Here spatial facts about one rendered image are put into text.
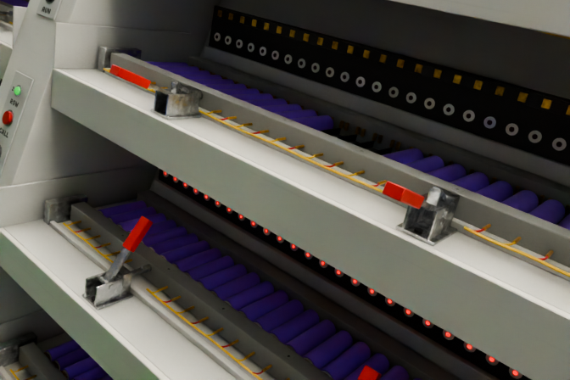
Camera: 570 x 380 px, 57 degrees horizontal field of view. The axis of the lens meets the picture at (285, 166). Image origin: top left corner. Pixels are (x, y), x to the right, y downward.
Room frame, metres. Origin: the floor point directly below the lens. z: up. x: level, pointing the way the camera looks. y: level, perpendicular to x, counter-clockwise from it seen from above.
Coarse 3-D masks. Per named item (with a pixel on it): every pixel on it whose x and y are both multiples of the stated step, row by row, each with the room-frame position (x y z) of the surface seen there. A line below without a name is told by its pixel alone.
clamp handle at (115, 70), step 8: (112, 64) 0.44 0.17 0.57; (112, 72) 0.44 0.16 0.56; (120, 72) 0.44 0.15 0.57; (128, 72) 0.44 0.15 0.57; (128, 80) 0.44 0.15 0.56; (136, 80) 0.45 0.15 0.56; (144, 80) 0.46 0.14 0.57; (152, 88) 0.47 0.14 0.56; (160, 88) 0.48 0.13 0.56; (176, 88) 0.49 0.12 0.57
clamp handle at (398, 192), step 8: (392, 184) 0.29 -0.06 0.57; (384, 192) 0.29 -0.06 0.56; (392, 192) 0.29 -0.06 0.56; (400, 192) 0.29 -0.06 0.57; (408, 192) 0.29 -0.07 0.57; (432, 192) 0.34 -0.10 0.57; (440, 192) 0.34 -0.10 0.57; (400, 200) 0.29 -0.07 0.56; (408, 200) 0.30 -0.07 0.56; (416, 200) 0.31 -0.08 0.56; (432, 200) 0.35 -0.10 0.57; (416, 208) 0.31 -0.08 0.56; (432, 208) 0.33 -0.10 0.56
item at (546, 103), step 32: (224, 32) 0.69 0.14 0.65; (256, 32) 0.66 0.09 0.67; (288, 32) 0.63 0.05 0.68; (288, 64) 0.63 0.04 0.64; (320, 64) 0.61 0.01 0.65; (352, 64) 0.58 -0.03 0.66; (384, 64) 0.55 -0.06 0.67; (416, 64) 0.53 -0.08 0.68; (384, 96) 0.56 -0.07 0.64; (416, 96) 0.54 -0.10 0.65; (448, 96) 0.52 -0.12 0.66; (480, 96) 0.50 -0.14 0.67; (512, 96) 0.48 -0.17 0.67; (544, 96) 0.46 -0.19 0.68; (480, 128) 0.50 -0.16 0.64; (544, 128) 0.47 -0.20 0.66
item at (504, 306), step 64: (64, 64) 0.59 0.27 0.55; (256, 64) 0.66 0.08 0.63; (128, 128) 0.51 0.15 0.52; (192, 128) 0.47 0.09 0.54; (448, 128) 0.51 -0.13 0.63; (256, 192) 0.41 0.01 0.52; (320, 192) 0.38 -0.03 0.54; (320, 256) 0.38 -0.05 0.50; (384, 256) 0.35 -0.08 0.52; (448, 256) 0.32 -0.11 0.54; (512, 256) 0.34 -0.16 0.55; (448, 320) 0.32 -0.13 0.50; (512, 320) 0.30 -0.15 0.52
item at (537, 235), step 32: (128, 64) 0.59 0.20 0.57; (224, 96) 0.51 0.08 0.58; (256, 128) 0.48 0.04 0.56; (288, 128) 0.46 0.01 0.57; (352, 160) 0.42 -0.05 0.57; (384, 160) 0.41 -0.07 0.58; (416, 192) 0.39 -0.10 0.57; (480, 224) 0.36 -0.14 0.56; (512, 224) 0.35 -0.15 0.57; (544, 224) 0.35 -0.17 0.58; (544, 256) 0.34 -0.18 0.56
